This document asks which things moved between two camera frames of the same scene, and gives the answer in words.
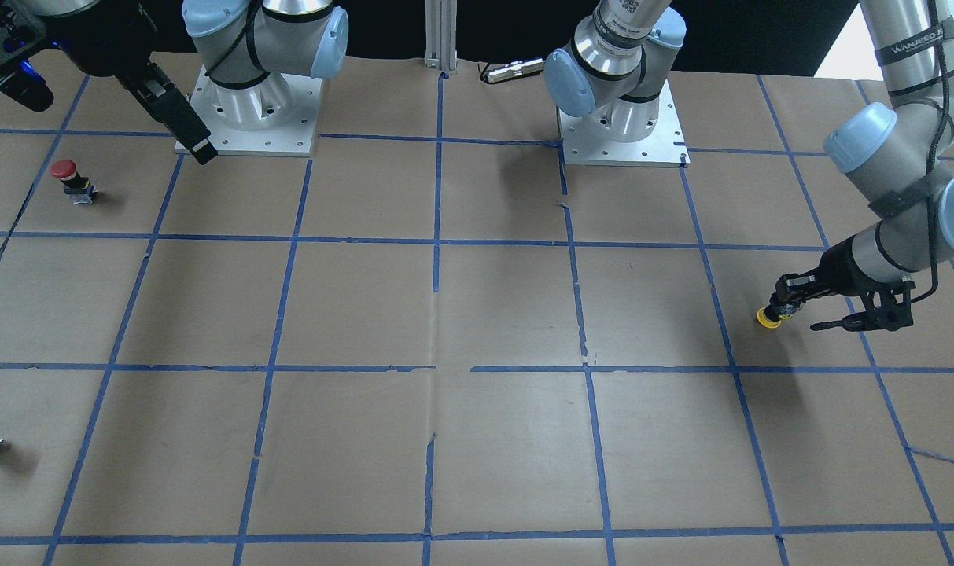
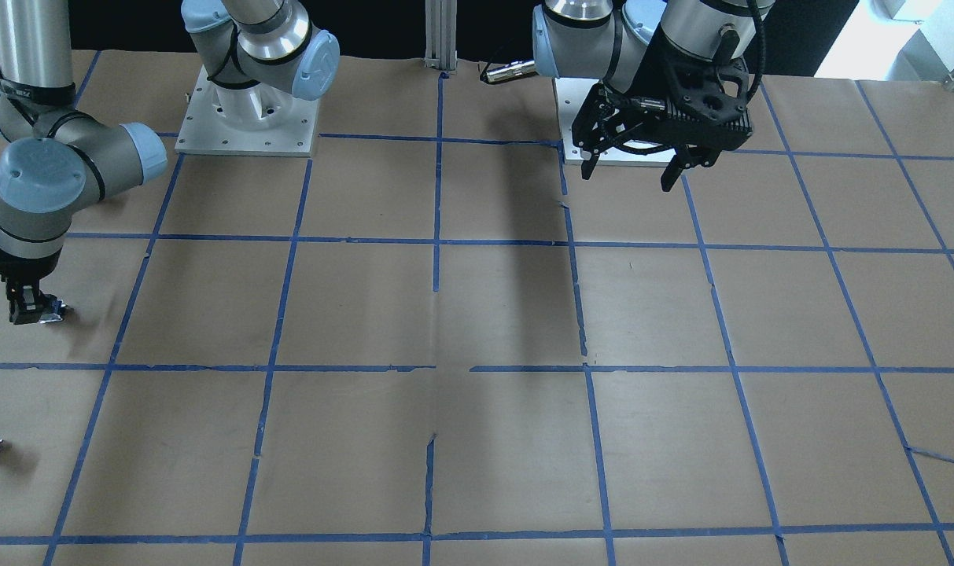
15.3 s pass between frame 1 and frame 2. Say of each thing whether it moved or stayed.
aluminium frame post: stayed
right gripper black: moved
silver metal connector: stayed
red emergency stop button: moved
